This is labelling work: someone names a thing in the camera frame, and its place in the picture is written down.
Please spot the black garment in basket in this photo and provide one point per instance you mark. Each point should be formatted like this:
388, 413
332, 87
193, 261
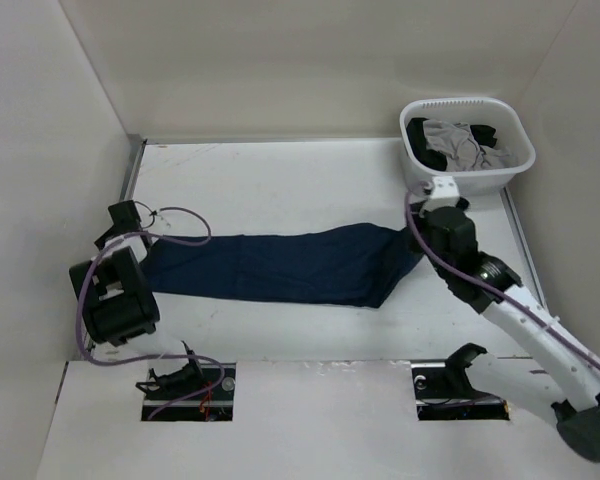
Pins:
416, 141

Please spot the grey garment in basket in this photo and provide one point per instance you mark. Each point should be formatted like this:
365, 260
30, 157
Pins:
461, 147

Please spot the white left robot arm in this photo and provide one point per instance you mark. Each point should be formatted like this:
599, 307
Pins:
117, 314

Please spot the white plastic laundry basket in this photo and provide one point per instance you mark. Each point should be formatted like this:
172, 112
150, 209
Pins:
471, 110

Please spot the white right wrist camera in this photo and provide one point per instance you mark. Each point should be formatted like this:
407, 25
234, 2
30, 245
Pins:
440, 191

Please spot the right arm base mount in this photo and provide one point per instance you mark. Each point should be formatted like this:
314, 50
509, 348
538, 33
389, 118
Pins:
437, 400

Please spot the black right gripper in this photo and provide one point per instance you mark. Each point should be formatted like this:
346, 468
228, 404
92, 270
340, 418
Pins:
420, 217

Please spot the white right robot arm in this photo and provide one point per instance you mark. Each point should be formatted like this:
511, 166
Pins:
566, 392

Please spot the dark blue denim trousers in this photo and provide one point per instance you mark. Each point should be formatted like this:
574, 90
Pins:
357, 265

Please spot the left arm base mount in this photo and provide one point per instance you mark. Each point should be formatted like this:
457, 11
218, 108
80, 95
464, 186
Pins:
197, 391

